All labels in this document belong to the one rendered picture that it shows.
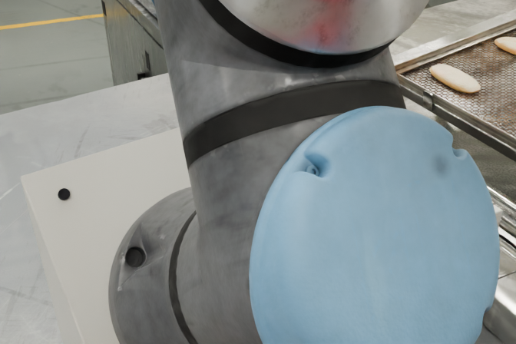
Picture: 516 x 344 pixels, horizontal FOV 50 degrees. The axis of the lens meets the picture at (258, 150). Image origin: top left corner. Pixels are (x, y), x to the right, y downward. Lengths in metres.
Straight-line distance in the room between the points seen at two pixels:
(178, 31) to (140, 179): 0.18
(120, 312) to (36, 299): 0.24
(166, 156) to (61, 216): 0.09
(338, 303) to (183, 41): 0.14
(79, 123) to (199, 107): 0.69
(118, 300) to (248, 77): 0.20
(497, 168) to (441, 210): 0.59
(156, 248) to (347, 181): 0.18
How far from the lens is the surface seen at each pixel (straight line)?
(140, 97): 1.00
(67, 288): 0.41
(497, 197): 0.69
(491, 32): 1.03
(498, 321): 0.56
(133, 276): 0.37
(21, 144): 0.90
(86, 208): 0.41
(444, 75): 0.88
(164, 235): 0.36
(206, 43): 0.25
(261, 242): 0.22
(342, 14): 0.22
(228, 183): 0.24
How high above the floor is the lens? 1.22
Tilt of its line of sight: 30 degrees down
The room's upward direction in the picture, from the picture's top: 1 degrees counter-clockwise
